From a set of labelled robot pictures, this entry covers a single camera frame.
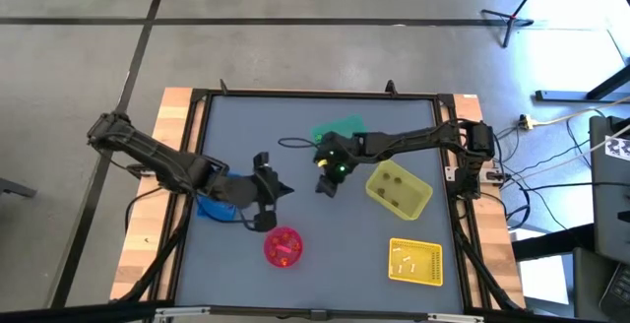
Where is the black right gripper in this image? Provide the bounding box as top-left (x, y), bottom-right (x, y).
top-left (315, 132), bottom-right (369, 200)

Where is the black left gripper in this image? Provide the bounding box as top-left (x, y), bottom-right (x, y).
top-left (216, 151), bottom-right (295, 212)

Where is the translucent pink plastic bowl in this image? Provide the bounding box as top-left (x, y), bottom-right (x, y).
top-left (263, 226), bottom-right (305, 269)

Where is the blue plastic tray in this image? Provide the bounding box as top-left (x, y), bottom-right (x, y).
top-left (196, 172), bottom-right (243, 223)

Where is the translucent yellow plastic bin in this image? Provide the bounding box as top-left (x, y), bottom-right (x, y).
top-left (364, 159), bottom-right (435, 222)

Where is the yellow mesh basket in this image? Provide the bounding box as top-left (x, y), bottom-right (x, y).
top-left (387, 236), bottom-right (445, 288)

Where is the wooden table side board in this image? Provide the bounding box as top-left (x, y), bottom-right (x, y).
top-left (108, 86), bottom-right (208, 302)
top-left (439, 94), bottom-right (527, 309)

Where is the black desk leg bar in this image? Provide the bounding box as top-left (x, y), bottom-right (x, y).
top-left (511, 223), bottom-right (597, 263)

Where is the black tripod stand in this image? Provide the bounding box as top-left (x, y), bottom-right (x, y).
top-left (479, 0), bottom-right (585, 49)

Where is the black desk base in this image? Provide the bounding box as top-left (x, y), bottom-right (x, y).
top-left (535, 64), bottom-right (630, 102)

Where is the grey metal foot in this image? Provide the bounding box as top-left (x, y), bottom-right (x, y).
top-left (0, 177), bottom-right (38, 200)

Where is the grey cabinet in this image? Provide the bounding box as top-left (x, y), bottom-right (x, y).
top-left (589, 114), bottom-right (630, 265)

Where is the black white fiducial marker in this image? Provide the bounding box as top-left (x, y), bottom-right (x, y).
top-left (603, 134), bottom-right (630, 162)

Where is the black keyboard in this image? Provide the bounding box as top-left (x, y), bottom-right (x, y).
top-left (598, 263), bottom-right (630, 323)

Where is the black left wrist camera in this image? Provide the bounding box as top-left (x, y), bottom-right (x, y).
top-left (252, 204), bottom-right (278, 233)

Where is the black left wrist camera cable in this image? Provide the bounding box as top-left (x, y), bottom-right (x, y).
top-left (195, 192), bottom-right (260, 230)

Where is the black table frame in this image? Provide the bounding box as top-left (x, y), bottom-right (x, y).
top-left (113, 79), bottom-right (528, 317)

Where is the beige floor cable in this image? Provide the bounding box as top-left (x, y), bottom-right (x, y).
top-left (534, 95), bottom-right (630, 128)

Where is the black floor cable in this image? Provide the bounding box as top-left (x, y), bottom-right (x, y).
top-left (486, 108), bottom-right (630, 231)

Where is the black overhead frame bar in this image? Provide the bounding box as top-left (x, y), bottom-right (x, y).
top-left (0, 300), bottom-right (630, 323)

